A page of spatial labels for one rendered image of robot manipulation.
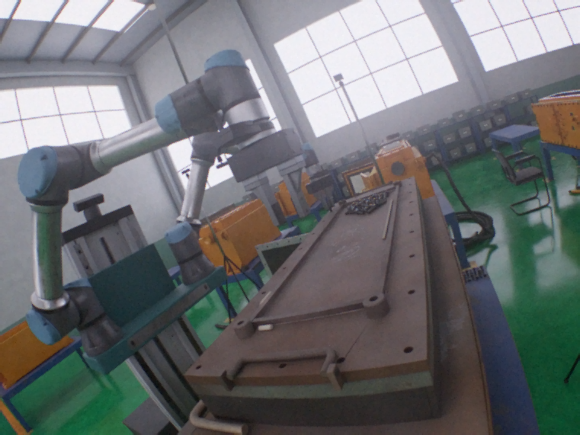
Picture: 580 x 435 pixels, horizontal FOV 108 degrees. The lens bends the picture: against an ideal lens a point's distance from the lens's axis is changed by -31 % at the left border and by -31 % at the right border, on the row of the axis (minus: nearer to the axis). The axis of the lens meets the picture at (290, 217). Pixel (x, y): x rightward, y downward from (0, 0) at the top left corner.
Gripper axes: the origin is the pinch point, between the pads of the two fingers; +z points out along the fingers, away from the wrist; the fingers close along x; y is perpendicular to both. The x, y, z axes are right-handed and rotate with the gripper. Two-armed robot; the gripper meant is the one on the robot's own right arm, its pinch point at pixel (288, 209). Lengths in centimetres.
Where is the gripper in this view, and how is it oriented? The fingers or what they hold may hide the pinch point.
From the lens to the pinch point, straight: 55.9
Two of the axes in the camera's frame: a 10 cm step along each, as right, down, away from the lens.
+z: 4.0, 9.1, 1.5
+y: 4.4, -3.3, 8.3
